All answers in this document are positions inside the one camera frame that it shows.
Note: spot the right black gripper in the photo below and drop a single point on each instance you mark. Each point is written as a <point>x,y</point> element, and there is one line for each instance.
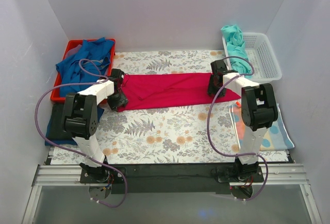
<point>213,89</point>

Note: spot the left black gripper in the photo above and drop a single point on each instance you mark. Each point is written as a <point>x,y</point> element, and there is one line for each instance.
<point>119,100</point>

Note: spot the magenta t shirt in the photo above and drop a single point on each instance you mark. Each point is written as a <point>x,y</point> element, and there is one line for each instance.
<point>163,91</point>

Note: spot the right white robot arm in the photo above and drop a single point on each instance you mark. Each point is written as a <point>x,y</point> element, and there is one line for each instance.
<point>258,111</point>

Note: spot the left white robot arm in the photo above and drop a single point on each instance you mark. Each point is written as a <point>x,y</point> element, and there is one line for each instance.
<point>80,117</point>

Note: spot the teal crumpled t shirt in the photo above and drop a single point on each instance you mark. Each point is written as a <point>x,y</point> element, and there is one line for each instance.
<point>235,45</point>

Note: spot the orange clip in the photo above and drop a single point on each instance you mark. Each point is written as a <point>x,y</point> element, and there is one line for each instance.
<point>238,104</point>

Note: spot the blue crumpled t shirt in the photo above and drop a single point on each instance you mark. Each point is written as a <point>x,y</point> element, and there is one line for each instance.
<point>80,67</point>

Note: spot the white plastic basket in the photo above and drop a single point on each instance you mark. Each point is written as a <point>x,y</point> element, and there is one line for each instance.
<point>261,55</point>

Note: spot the floral table mat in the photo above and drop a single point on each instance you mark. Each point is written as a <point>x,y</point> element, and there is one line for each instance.
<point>167,135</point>

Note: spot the colourful dotted towel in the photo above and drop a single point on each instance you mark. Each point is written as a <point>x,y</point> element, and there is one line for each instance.
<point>276,138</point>

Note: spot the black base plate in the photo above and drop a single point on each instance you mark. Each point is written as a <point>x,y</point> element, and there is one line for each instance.
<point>168,178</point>

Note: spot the aluminium rail frame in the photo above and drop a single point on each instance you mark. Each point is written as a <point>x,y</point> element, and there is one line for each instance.
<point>70,175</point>

